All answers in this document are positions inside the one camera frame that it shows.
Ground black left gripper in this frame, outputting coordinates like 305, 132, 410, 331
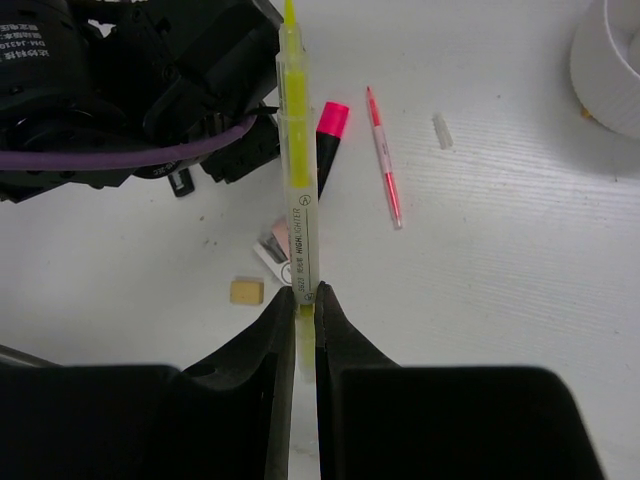
144, 0, 284, 185

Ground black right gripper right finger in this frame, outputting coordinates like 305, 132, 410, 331
314, 284, 604, 479

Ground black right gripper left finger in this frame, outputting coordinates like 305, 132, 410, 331
1, 288, 295, 479

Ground yellow highlighter pen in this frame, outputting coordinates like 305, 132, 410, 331
276, 1, 320, 382

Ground thin pink highlighter pen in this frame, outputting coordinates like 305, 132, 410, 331
366, 86, 403, 229

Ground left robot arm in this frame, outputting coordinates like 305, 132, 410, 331
1, 1, 282, 203

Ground pink black thick highlighter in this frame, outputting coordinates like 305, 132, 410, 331
316, 101, 350, 196

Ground blue black thick highlighter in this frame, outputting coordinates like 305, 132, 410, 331
168, 168, 195, 198

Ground small tan eraser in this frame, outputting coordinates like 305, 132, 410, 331
230, 280, 264, 306

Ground pink eraser in sleeve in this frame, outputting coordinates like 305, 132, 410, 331
253, 217, 292, 286

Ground clear pen cap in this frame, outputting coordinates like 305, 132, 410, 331
432, 112, 453, 150

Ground white round compartment container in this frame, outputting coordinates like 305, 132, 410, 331
569, 0, 639, 139

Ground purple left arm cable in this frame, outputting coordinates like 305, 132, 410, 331
0, 112, 261, 174

